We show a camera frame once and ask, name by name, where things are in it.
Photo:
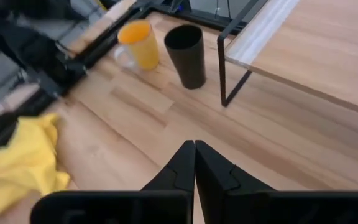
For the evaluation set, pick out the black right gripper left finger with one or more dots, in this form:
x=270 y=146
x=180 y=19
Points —
x=182 y=174

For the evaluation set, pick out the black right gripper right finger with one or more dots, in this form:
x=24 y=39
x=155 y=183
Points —
x=216 y=177

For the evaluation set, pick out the tall black cup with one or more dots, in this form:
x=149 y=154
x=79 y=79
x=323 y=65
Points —
x=188 y=65

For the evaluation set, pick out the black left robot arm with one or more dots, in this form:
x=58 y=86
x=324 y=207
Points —
x=39 y=53

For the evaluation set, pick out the yellow cloth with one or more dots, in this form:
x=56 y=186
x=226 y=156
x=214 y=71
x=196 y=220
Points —
x=20 y=161

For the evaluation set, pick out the black metal table frame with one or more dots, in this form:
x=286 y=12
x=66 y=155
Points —
x=204 y=17

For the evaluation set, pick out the wooden shelf black frame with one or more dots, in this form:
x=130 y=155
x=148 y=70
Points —
x=306 y=46

